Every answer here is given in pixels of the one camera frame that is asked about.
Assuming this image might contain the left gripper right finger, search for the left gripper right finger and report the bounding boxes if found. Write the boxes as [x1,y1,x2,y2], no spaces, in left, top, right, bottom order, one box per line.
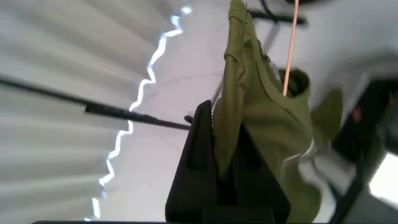
[223,123,292,222]

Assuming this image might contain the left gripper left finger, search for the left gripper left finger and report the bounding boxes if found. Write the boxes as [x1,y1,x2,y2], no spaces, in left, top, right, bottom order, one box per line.
[165,100,219,222]

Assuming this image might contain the green shirt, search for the green shirt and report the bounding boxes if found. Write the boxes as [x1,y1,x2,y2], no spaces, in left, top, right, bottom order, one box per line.
[213,0,345,224]

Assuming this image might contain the pink clothes hanger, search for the pink clothes hanger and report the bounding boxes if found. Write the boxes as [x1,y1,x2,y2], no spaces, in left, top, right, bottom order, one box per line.
[282,0,300,97]

